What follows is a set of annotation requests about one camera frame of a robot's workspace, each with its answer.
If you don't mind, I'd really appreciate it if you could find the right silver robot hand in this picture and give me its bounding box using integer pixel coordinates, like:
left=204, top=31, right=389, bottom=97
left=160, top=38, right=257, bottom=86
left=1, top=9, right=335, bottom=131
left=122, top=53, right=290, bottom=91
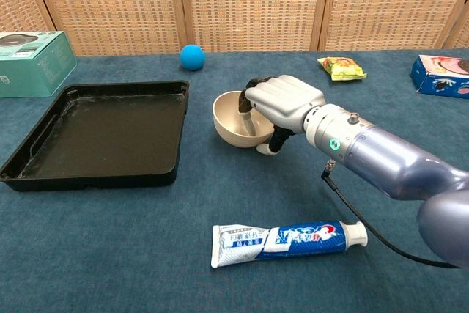
left=237, top=74, right=327, bottom=155

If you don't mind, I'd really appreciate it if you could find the beige bowl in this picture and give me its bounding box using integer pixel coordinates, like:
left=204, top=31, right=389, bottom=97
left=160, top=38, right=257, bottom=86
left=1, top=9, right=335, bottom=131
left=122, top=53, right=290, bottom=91
left=213, top=89, right=276, bottom=148

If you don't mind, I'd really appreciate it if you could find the black plastic tray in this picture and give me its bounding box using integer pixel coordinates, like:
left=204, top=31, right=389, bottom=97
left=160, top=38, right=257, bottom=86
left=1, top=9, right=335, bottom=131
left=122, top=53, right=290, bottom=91
left=0, top=80, right=191, bottom=193

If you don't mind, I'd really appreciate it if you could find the green yellow snack packet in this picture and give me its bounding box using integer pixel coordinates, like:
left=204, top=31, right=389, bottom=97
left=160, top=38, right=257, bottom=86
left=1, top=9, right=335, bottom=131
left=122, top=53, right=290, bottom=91
left=316, top=56, right=368, bottom=82

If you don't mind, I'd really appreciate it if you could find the woven wooden folding screen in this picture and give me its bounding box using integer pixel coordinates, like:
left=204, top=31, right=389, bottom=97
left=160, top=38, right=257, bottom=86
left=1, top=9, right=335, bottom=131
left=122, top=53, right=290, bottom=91
left=0, top=0, right=469, bottom=56

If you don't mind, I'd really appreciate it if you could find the blue ball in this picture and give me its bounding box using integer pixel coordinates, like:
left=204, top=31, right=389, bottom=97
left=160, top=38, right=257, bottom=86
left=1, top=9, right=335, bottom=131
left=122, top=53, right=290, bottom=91
left=179, top=44, right=207, bottom=71

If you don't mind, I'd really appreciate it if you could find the blue white toothpaste tube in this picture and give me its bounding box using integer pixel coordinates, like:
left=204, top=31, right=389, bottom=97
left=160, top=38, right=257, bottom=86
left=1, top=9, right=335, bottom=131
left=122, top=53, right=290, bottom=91
left=210, top=220, right=369, bottom=269

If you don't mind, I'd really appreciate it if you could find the blue cookie box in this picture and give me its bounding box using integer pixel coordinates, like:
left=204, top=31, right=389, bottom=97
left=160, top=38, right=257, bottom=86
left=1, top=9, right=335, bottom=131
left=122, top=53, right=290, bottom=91
left=409, top=54, right=469, bottom=100

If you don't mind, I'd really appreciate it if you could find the blue table cloth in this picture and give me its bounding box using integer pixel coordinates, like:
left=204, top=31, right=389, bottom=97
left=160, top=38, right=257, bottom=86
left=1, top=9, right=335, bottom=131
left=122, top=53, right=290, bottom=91
left=0, top=48, right=469, bottom=313

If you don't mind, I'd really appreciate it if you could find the teal product box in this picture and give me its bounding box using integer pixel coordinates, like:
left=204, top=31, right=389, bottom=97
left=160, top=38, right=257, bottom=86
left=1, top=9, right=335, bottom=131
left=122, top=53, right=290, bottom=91
left=0, top=30, right=78, bottom=99

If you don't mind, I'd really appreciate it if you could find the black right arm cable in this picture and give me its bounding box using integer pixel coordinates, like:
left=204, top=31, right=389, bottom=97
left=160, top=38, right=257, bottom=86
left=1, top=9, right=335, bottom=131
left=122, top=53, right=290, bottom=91
left=321, top=158, right=461, bottom=269

